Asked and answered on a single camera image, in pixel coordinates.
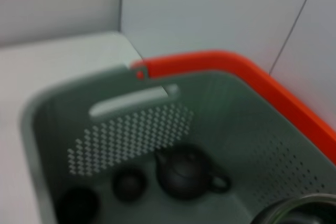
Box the small dark round cup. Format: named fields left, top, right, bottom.
left=111, top=167, right=148, bottom=201
left=58, top=187, right=100, bottom=224

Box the orange basket handle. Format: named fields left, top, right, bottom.
left=130, top=49, right=336, bottom=167

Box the dark round teapot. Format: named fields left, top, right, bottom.
left=154, top=146, right=230, bottom=200

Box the grey-green perforated storage basket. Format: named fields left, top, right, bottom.
left=19, top=66, right=336, bottom=224

